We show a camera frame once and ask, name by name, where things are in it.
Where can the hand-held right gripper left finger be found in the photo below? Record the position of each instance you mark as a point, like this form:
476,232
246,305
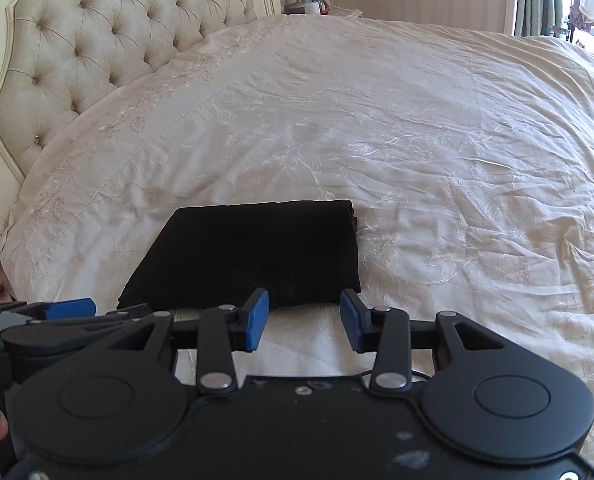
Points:
258,322

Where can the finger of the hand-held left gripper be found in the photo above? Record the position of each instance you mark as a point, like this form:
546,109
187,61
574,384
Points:
69,308

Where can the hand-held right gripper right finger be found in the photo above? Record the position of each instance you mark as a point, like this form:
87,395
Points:
351,322

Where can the black pants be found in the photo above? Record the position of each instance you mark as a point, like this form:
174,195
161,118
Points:
252,245

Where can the cream embroidered bedspread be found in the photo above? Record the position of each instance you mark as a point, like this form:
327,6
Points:
402,135

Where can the cream tufted headboard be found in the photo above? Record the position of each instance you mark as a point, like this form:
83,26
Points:
102,35

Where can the cluttered nightstand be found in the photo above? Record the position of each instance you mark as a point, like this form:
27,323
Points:
309,6

